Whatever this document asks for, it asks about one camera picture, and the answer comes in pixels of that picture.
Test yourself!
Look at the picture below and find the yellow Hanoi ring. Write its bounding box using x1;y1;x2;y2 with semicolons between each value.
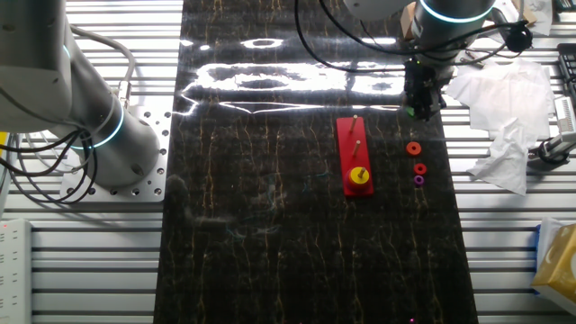
348;166;371;186

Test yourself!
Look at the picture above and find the white power strip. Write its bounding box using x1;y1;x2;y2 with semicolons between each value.
0;219;32;324

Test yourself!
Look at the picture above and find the black marble pattern mat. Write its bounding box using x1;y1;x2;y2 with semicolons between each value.
152;0;479;324

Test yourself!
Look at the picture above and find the black base cable bundle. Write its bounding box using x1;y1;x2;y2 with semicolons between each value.
0;130;98;208

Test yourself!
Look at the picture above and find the small silver camera on mount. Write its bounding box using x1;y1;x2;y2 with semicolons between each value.
528;130;576;170

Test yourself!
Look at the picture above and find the plain wooden block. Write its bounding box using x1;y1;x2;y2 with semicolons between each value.
512;0;539;26

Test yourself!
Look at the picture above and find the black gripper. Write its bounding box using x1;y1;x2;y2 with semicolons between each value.
403;60;446;122

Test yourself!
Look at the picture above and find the grey base cable with connector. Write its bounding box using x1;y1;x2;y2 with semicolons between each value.
71;26;137;109

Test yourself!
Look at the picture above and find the crumpled white paper towel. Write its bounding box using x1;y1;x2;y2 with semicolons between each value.
467;119;536;197

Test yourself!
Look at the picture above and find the large white paper towel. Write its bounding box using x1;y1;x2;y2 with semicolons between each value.
445;56;557;140

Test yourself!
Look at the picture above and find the black keyboard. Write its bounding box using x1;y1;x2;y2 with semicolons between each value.
556;42;576;104

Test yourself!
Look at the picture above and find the white paper sheet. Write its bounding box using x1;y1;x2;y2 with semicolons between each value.
521;0;554;37

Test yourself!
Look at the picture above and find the red Hanoi base with pegs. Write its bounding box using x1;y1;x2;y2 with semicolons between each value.
336;115;375;198

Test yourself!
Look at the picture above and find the yellow and white bag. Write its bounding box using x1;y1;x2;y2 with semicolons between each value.
530;222;576;302

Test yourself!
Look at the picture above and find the silver ribbed camera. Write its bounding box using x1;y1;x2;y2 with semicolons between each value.
553;96;576;136

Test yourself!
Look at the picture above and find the black small camera cable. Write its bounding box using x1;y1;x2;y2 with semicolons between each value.
537;139;569;166

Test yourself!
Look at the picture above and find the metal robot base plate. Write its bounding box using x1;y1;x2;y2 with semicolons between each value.
60;107;172;203

